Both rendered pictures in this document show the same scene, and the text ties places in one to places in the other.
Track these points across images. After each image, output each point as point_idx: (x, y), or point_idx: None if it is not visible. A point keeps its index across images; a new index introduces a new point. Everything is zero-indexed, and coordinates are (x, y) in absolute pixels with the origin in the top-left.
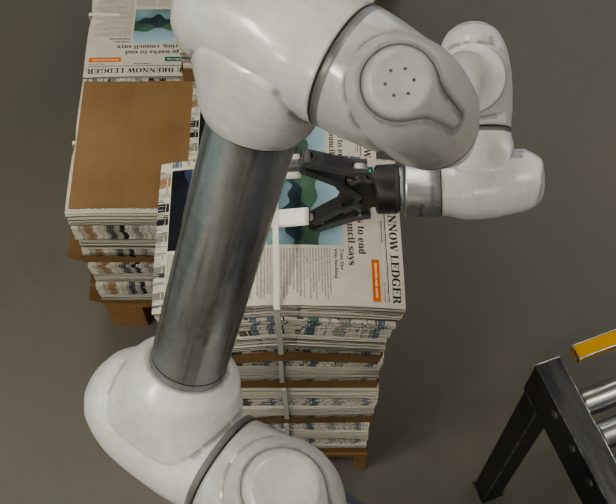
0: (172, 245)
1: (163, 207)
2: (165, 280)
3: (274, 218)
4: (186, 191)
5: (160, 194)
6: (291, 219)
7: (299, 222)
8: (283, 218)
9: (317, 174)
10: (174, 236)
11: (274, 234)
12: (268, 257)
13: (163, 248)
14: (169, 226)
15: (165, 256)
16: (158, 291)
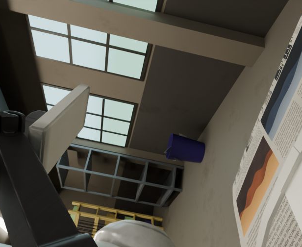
0: (264, 115)
1: (288, 50)
2: (245, 157)
3: (283, 172)
4: None
5: (296, 26)
6: (300, 203)
7: None
8: (295, 185)
9: (1, 213)
10: (270, 103)
11: (267, 209)
12: (300, 231)
13: (261, 113)
14: (276, 84)
15: (257, 126)
16: (240, 164)
